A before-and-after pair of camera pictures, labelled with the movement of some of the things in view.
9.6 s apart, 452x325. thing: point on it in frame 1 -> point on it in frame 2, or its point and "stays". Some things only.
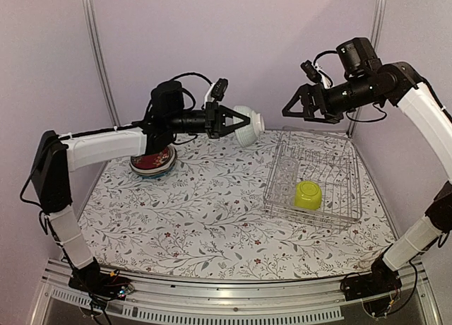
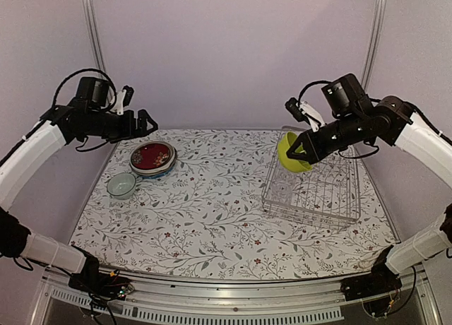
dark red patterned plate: x=149 y=162 stays
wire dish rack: x=315 y=179 stays
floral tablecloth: x=205 y=219 stays
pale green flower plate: x=156 y=174 stays
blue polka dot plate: x=157 y=176 stays
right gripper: x=316 y=90 -> x=313 y=152
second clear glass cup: x=287 y=171 stays
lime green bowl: x=308 y=195 -> x=284 y=144
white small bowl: x=247 y=136 -> x=121 y=186
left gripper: x=212 y=109 -> x=129 y=131
